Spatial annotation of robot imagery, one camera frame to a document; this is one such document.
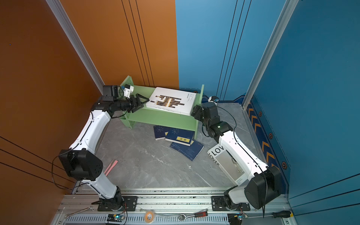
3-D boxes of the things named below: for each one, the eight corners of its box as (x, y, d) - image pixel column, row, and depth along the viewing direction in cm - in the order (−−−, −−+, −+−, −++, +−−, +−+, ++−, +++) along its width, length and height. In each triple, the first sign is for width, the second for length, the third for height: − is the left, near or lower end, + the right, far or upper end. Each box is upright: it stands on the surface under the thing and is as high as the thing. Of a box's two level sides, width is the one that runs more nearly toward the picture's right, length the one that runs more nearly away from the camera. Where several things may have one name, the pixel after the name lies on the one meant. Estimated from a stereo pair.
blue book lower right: (168, 148, 96) (168, 146, 94) (179, 134, 103) (179, 132, 102) (194, 162, 89) (194, 161, 88) (203, 146, 96) (204, 145, 95)
